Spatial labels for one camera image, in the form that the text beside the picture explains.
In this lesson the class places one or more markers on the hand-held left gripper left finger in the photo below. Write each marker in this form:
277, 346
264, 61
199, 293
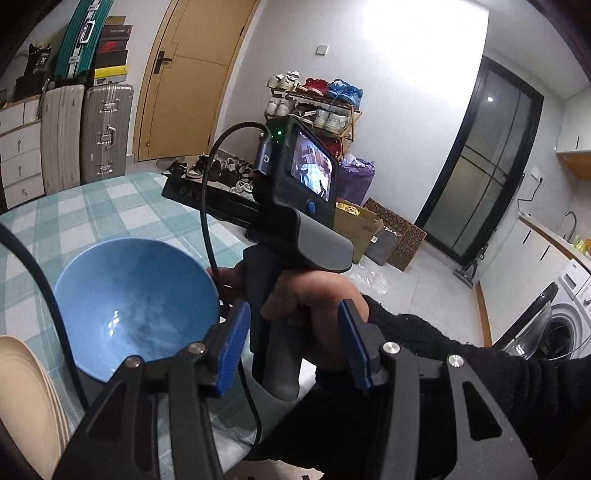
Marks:
233, 346

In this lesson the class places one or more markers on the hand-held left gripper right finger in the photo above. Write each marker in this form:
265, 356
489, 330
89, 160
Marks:
356, 344

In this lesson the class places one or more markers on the person's right hand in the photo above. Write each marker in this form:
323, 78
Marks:
314, 295

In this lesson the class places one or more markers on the open cardboard box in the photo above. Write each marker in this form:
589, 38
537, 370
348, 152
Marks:
358, 226

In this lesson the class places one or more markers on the purple bag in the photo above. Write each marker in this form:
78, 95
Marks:
362, 177

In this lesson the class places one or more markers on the row of shoes on floor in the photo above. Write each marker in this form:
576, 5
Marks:
226, 170

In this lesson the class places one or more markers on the blue bowl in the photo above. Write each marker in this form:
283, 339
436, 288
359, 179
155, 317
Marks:
134, 295

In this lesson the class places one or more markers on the grey white sneakers pair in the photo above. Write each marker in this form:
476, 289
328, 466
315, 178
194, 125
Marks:
332, 121

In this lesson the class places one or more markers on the wooden shoe rack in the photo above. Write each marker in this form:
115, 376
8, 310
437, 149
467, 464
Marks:
353, 124

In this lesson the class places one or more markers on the blue shoes pair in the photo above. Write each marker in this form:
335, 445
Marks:
346, 91

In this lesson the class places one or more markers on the red shoes pair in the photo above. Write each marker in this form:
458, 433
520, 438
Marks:
314, 86

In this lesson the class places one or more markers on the white base cabinet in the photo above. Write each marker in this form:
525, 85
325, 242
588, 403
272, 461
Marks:
517, 263

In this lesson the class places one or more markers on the green checkered tablecloth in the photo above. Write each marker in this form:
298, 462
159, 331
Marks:
106, 207

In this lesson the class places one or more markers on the wooden door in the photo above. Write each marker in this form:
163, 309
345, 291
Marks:
194, 83

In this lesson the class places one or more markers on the black framed glass door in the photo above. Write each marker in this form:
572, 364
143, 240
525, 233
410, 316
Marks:
480, 157

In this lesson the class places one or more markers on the white washing machine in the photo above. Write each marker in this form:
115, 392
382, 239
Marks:
570, 318

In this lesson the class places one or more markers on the beige plate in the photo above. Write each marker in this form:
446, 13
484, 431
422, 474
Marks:
25, 406

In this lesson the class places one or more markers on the silver suitcase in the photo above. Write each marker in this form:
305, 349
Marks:
107, 134

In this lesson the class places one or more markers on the chrome faucet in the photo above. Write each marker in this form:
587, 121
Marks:
569, 221

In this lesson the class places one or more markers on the black box yellow label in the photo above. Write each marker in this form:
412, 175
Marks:
110, 74

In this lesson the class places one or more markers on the beige suitcase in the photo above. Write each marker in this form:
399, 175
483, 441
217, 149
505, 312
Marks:
62, 138

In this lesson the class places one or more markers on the black box red logo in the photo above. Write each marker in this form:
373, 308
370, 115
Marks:
113, 45

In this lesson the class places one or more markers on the plain black box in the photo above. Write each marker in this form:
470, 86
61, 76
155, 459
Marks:
114, 32

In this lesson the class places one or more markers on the white drawer cabinet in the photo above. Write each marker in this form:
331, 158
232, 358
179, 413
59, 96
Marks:
21, 157

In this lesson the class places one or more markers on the green flat case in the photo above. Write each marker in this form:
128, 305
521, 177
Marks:
83, 37

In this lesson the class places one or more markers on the black paper bag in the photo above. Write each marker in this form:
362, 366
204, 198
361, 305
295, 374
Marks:
39, 59

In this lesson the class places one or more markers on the white wall outlet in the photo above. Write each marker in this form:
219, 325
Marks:
537, 176

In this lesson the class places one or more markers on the white wall cabinet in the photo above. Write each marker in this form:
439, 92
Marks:
577, 138

